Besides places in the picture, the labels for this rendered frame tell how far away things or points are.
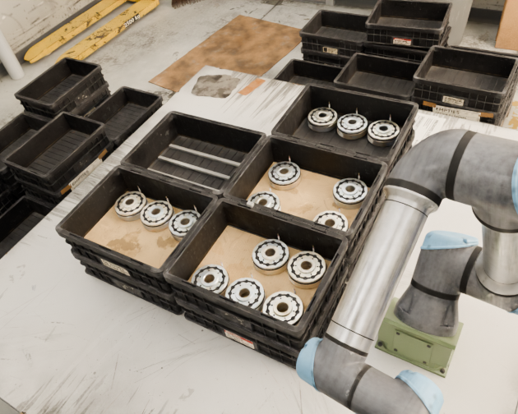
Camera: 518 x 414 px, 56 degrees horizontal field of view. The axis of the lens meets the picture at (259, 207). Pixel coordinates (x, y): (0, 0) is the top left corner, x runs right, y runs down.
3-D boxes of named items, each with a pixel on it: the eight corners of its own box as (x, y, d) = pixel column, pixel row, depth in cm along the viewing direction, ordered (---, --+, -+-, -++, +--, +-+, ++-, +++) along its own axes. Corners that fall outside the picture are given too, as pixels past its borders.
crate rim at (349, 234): (388, 168, 144) (389, 163, 142) (350, 243, 128) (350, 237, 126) (269, 139, 161) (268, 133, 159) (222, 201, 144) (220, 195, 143)
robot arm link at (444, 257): (420, 271, 126) (436, 221, 124) (474, 292, 119) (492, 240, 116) (404, 278, 117) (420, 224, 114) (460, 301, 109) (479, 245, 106)
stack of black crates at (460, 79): (498, 134, 257) (520, 57, 224) (483, 171, 241) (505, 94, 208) (423, 117, 274) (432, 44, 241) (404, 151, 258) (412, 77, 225)
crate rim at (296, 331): (350, 243, 128) (350, 237, 126) (300, 339, 111) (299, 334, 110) (222, 201, 144) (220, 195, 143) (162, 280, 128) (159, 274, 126)
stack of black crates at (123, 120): (141, 132, 301) (122, 85, 276) (179, 144, 288) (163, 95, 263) (97, 174, 279) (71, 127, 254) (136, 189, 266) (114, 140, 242)
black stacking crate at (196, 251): (349, 264, 135) (349, 239, 126) (302, 356, 119) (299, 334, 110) (228, 223, 151) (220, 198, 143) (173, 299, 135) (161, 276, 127)
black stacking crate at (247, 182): (386, 191, 151) (388, 164, 143) (349, 264, 135) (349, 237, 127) (273, 161, 167) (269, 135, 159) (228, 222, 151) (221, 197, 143)
